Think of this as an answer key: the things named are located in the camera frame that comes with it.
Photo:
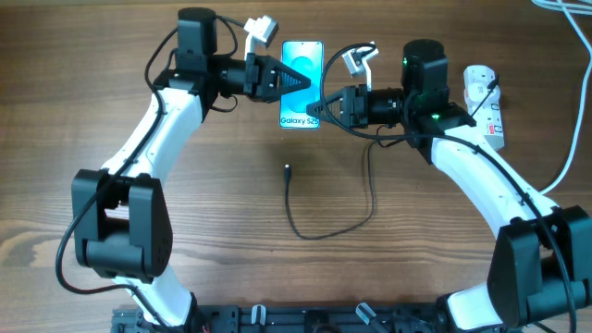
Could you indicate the blue Galaxy smartphone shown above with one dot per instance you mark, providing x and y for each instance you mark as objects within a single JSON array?
[{"x": 306, "y": 57}]

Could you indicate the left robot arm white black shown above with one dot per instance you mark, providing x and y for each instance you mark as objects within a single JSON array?
[{"x": 121, "y": 227}]

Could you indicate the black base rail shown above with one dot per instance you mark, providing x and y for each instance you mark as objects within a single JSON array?
[{"x": 402, "y": 318}]

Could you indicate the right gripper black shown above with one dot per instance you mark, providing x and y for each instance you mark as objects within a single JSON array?
[{"x": 355, "y": 101}]

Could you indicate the white power strip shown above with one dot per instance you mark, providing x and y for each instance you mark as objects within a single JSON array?
[{"x": 487, "y": 114}]

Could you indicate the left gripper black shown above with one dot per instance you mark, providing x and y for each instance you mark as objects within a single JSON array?
[{"x": 259, "y": 79}]

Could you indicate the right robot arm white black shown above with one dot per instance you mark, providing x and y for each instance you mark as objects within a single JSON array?
[{"x": 541, "y": 265}]

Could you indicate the white charger plug adapter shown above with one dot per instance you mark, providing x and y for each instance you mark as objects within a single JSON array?
[{"x": 475, "y": 93}]

